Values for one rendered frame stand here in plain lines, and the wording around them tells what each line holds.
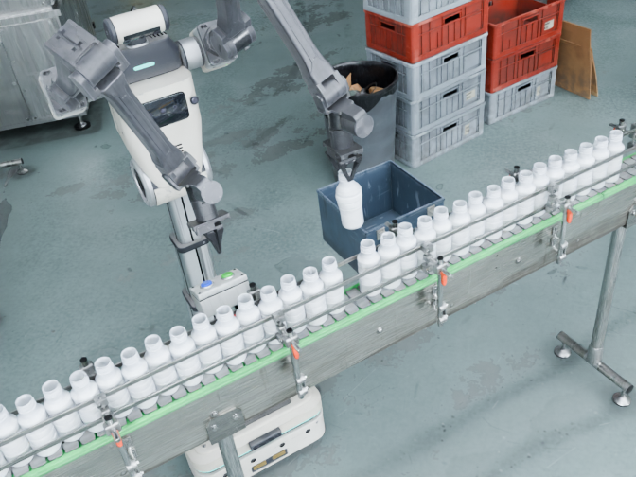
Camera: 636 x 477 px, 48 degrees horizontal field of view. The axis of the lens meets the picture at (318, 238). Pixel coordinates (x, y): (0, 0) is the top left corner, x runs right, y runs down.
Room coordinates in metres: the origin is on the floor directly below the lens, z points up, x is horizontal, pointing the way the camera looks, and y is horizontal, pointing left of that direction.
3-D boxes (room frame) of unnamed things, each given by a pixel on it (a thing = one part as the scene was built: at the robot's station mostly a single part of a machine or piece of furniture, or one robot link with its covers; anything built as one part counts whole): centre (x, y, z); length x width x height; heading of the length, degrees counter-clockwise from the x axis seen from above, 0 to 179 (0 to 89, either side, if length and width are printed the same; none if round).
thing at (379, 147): (3.58, -0.32, 0.32); 0.45 x 0.45 x 0.64
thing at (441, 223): (1.55, -0.34, 1.08); 0.06 x 0.06 x 0.17
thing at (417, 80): (3.91, -0.77, 0.55); 0.61 x 0.41 x 0.22; 123
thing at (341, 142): (1.57, -0.09, 1.41); 0.10 x 0.07 x 0.07; 24
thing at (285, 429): (1.89, 0.42, 0.24); 0.68 x 0.53 x 0.41; 26
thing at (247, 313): (1.29, 0.19, 1.08); 0.06 x 0.06 x 0.17
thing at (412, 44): (3.92, -0.78, 0.78); 0.61 x 0.41 x 0.22; 122
